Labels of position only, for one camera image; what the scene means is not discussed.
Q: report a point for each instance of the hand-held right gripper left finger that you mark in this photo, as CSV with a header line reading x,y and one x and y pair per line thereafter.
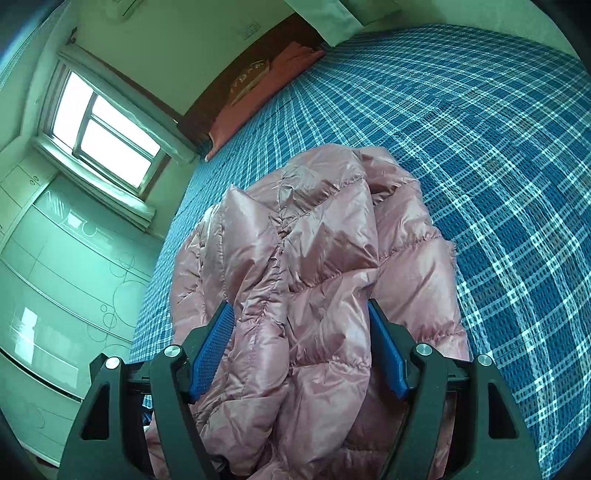
x,y
211,353

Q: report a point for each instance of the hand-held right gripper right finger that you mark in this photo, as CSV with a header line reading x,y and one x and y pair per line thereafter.
x,y
390,355

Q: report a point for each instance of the pink puffer jacket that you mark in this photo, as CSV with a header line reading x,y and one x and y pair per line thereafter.
x,y
323,230

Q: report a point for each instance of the glass door wardrobe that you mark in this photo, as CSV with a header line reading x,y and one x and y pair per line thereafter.
x,y
69,300

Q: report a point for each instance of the bed with blue plaid sheet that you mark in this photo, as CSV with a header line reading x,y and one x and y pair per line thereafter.
x,y
461,138

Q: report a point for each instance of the dark wooden headboard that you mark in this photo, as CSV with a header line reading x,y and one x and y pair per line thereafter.
x,y
203,115

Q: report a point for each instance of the window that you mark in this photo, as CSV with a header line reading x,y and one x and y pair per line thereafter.
x,y
101,129

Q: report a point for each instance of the small brown embroidered cushion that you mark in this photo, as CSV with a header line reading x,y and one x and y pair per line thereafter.
x,y
249,81

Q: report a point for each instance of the pink pillow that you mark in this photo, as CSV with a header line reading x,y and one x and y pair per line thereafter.
x,y
286,74

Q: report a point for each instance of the white hanging cloth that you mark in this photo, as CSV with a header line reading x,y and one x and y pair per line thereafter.
x,y
328,18

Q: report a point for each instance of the wall socket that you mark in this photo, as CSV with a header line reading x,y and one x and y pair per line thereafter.
x,y
249,31

